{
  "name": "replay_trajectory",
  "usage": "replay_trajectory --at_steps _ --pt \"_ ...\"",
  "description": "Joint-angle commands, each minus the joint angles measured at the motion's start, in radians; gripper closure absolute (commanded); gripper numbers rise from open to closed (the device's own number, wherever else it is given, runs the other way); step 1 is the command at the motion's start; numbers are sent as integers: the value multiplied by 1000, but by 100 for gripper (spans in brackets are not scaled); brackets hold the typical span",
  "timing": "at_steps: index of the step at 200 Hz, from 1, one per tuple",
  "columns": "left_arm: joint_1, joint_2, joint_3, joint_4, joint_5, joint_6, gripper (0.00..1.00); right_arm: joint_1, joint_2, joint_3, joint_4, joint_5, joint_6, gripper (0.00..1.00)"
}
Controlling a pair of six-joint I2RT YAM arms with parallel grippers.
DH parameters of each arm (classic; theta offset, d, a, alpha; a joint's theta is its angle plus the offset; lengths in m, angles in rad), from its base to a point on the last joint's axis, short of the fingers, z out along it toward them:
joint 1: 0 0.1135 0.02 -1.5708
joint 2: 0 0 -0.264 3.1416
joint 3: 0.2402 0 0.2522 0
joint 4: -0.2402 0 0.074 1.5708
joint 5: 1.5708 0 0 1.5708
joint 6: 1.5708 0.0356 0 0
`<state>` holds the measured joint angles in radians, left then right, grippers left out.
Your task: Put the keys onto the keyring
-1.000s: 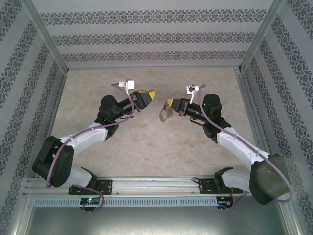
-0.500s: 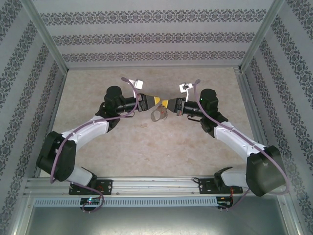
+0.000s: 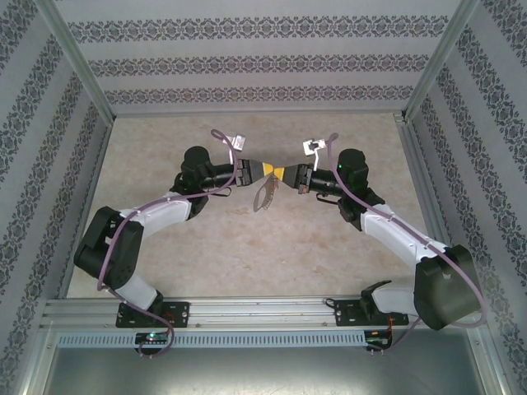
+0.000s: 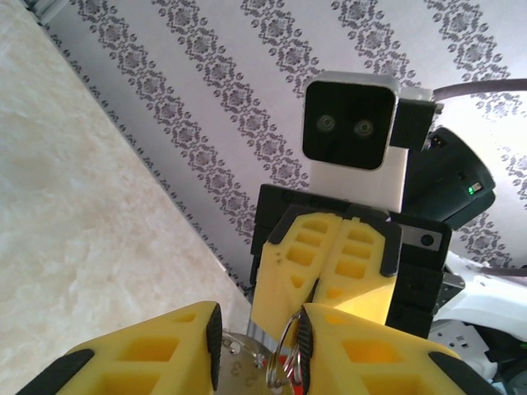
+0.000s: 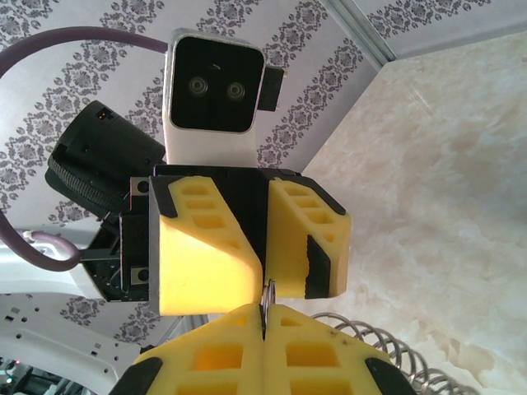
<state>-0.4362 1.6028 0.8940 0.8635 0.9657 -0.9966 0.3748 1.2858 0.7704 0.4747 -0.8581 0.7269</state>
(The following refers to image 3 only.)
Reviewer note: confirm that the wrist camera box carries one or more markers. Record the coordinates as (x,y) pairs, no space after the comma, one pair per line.
(311,147)
(239,142)

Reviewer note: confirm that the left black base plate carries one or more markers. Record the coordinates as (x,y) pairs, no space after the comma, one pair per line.
(181,312)

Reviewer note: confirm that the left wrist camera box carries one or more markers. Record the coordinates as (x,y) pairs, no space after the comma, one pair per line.
(239,142)

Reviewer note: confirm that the right small circuit board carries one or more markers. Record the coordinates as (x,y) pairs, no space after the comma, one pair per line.
(376,339)

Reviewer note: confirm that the grey keyring holder with rings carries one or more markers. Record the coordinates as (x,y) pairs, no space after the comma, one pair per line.
(269,190)

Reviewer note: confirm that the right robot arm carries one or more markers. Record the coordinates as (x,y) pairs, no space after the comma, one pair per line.
(444,288)

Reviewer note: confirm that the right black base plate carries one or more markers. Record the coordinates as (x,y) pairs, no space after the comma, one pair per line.
(346,312)

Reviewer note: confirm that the grey metal sheet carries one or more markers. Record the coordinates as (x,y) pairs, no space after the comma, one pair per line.
(263,370)

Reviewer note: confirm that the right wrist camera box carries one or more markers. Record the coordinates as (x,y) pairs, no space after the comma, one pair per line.
(311,147)

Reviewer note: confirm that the aluminium mounting rail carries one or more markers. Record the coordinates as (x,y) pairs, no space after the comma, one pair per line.
(263,308)

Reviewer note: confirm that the small circuit board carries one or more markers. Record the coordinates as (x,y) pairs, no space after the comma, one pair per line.
(152,337)
(376,339)

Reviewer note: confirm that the left small circuit board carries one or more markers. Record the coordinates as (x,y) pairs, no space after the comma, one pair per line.
(152,337)

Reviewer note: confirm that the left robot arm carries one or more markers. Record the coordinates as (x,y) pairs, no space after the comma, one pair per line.
(107,247)

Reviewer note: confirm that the aluminium back rail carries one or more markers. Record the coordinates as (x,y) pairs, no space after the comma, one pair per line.
(263,114)

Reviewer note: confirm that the aluminium side rail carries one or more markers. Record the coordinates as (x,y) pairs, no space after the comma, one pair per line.
(95,164)

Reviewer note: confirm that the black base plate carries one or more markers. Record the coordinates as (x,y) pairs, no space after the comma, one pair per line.
(181,312)
(346,312)

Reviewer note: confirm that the aluminium frame post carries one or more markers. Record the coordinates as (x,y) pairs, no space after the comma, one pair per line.
(488,362)
(37,362)
(78,61)
(438,61)

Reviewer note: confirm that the metal corner bracket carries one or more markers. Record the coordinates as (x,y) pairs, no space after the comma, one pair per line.
(399,118)

